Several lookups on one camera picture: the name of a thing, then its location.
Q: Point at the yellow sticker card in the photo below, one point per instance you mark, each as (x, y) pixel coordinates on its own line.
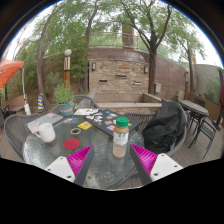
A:
(85, 125)

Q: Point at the black jacket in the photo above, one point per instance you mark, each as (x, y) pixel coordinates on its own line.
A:
(165, 128)

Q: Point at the stone wall fountain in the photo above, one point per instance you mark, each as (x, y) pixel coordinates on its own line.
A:
(116, 78)

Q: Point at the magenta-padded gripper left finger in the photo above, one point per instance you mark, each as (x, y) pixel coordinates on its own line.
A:
(61, 166)

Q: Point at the round dark patio table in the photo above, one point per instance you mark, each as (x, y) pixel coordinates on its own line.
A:
(193, 107)

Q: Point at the white ceramic mug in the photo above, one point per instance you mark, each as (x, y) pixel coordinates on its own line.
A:
(47, 132)

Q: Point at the yellow and blue striped post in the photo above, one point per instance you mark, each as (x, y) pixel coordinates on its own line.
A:
(40, 101)

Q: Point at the tree with dark forked trunk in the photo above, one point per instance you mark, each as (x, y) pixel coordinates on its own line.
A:
(152, 73)

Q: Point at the tree with leaning grey trunk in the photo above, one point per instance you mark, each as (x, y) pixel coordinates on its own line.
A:
(39, 73)

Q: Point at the blue sticker card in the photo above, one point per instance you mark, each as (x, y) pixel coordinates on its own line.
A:
(70, 120)

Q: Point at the grey mesh patio chair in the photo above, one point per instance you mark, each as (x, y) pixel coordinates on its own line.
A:
(15, 130)
(136, 117)
(83, 100)

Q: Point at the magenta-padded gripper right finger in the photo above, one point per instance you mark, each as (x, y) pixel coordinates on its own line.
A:
(163, 165)

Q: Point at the green-capped coffee drink bottle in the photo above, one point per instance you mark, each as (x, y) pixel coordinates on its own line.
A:
(120, 138)

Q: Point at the black metal chair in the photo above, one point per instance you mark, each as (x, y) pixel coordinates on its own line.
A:
(208, 131)

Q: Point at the globe-topped lamp post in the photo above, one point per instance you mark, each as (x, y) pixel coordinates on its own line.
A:
(67, 66)

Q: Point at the thin-trunked tree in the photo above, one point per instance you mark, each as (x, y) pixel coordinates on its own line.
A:
(190, 70)

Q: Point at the green plant in blue pot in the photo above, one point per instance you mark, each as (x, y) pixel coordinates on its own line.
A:
(64, 96)

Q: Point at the flat round red coaster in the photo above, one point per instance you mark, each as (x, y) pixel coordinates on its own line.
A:
(71, 144)

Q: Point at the silver laptop with stickers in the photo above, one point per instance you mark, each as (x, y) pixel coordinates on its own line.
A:
(43, 121)

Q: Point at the grey wall box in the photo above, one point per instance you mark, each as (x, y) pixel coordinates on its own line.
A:
(157, 88)

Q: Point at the orange canopy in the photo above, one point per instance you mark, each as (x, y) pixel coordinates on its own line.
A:
(9, 70)

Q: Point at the white sticker sheet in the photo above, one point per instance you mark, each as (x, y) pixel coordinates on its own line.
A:
(85, 111)

